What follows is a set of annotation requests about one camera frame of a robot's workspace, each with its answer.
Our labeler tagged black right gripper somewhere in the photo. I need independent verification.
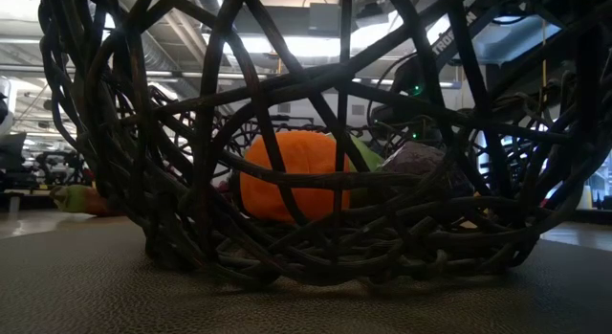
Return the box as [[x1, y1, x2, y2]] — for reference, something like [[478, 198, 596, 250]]
[[370, 101, 448, 144]]

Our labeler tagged green plastic grape bunch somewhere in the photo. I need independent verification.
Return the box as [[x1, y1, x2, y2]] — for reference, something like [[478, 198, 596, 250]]
[[380, 141, 474, 196]]

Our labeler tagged orange plastic orange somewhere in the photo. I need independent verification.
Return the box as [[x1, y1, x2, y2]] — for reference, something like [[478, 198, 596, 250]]
[[238, 129, 353, 225]]

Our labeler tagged dark woven wicker basket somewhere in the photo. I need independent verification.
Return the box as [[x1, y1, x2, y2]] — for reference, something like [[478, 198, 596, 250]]
[[37, 0, 612, 292]]

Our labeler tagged red green plastic mango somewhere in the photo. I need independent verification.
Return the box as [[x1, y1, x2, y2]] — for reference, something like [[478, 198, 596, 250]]
[[50, 184, 123, 218]]

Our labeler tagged white cup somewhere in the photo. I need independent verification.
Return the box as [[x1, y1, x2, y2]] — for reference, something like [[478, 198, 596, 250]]
[[576, 184, 594, 211]]

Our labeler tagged round grey placemat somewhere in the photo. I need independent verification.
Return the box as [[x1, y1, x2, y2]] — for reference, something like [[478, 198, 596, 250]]
[[0, 217, 612, 334]]

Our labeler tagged white curved panel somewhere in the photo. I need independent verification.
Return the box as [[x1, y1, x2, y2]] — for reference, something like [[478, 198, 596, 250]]
[[0, 75, 13, 137]]

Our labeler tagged rectangular silver ceiling duct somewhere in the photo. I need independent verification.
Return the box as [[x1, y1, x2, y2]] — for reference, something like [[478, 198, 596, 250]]
[[472, 15, 561, 66]]

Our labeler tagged black aluminium table frame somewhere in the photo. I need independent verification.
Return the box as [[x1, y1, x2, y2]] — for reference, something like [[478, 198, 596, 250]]
[[0, 189, 612, 225]]

